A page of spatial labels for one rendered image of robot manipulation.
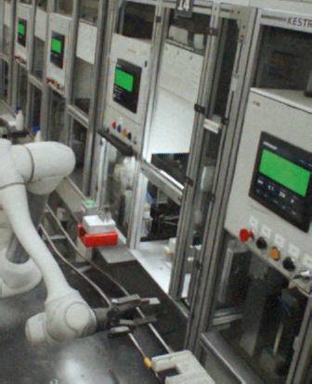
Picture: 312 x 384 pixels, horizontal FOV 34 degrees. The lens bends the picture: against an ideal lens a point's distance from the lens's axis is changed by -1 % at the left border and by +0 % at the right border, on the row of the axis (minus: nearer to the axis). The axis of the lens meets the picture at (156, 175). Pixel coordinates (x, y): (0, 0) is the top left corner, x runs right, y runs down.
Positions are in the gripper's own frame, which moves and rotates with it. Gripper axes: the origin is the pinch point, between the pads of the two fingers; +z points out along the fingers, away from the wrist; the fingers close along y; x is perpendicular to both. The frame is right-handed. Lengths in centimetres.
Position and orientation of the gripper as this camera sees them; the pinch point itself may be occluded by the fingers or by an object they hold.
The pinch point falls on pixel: (149, 311)
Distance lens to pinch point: 180.9
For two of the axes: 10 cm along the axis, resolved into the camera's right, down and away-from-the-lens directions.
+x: -4.4, -3.6, 8.2
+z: 8.9, -0.4, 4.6
